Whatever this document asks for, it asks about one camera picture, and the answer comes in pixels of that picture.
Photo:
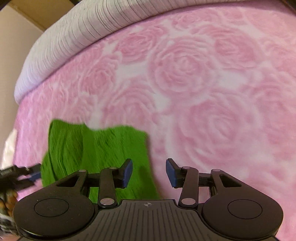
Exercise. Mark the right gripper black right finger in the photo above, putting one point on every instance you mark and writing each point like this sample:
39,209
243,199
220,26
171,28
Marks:
189,179

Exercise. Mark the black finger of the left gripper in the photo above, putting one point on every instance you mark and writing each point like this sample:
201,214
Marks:
27,176

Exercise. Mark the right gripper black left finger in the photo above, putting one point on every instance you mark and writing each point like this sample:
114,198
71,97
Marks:
107,181

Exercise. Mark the green knitted sweater vest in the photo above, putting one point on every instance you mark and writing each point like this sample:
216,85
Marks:
74,147

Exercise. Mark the pink floral fleece blanket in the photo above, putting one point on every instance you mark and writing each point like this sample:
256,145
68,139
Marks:
213,86

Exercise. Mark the lilac ribbed duvet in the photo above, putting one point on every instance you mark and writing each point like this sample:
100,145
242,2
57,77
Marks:
85,24

